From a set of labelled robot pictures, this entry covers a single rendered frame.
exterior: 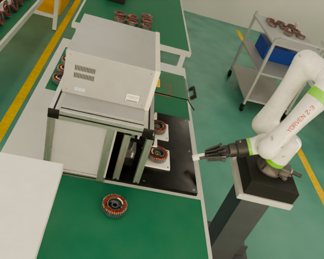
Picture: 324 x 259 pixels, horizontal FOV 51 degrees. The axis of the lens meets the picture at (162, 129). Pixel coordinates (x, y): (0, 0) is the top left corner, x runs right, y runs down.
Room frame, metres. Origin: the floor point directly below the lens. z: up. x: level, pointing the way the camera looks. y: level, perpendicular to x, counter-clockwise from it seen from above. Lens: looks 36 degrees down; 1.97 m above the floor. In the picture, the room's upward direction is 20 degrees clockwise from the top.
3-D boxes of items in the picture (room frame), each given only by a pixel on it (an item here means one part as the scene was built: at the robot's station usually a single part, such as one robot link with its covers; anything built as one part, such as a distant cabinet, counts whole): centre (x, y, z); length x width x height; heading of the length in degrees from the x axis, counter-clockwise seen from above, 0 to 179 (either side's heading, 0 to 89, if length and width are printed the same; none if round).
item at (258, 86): (4.12, -1.00, 0.51); 1.01 x 0.60 x 1.01; 13
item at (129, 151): (1.36, 0.12, 0.80); 0.08 x 0.05 x 0.06; 13
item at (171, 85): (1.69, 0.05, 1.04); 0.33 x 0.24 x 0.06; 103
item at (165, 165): (1.39, -0.02, 0.78); 0.15 x 0.15 x 0.01; 13
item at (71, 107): (1.44, 0.32, 1.09); 0.68 x 0.44 x 0.05; 13
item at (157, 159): (1.40, -0.02, 0.80); 0.11 x 0.11 x 0.04
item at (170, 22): (3.79, 0.72, 0.38); 1.85 x 1.10 x 0.75; 13
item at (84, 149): (1.11, 0.33, 0.91); 0.28 x 0.03 x 0.32; 103
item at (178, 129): (1.51, 0.02, 0.76); 0.64 x 0.47 x 0.02; 13
